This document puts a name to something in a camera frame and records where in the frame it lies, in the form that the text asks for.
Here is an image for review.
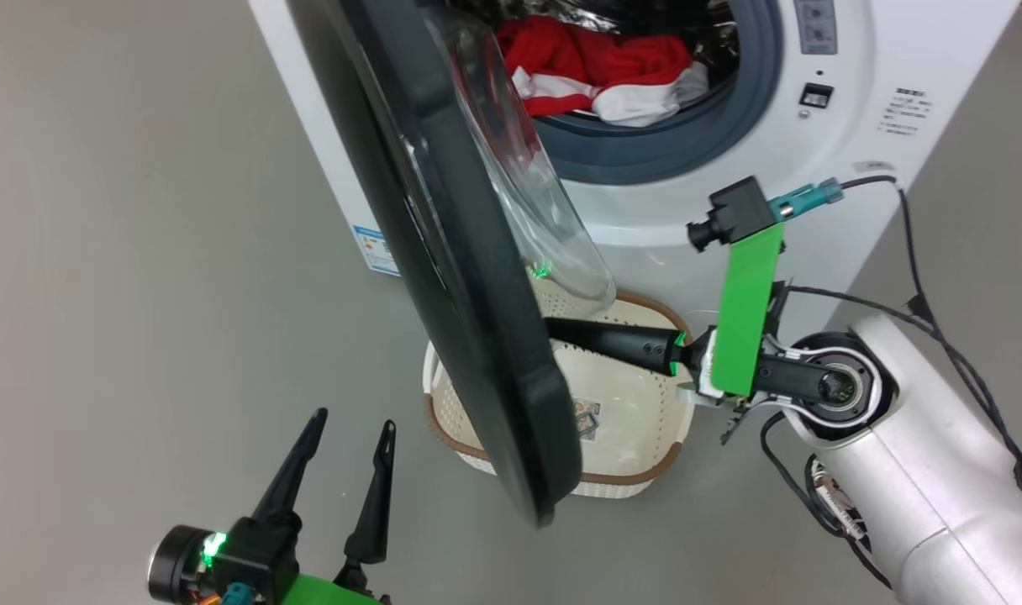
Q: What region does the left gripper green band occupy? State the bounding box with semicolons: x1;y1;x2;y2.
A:
251;408;397;605

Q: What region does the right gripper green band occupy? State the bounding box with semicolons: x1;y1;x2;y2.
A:
545;222;819;443

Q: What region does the black round glass door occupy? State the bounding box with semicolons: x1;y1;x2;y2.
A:
286;0;617;530

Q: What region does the red jersey with number 23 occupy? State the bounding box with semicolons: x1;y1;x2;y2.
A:
496;15;693;92

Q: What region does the white basket with brown rim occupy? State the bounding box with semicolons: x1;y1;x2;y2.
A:
421;269;697;499

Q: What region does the white front-load washing machine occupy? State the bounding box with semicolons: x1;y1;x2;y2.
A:
246;0;1022;337

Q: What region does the blue energy label sticker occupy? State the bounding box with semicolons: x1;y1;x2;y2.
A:
351;224;403;277

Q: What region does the black text notice label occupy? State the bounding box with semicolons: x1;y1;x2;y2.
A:
877;84;937;140

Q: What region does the grey warning sticker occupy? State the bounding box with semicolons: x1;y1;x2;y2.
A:
793;0;840;56

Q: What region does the thin black cable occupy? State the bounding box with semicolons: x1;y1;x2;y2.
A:
780;284;1022;505
761;410;894;589

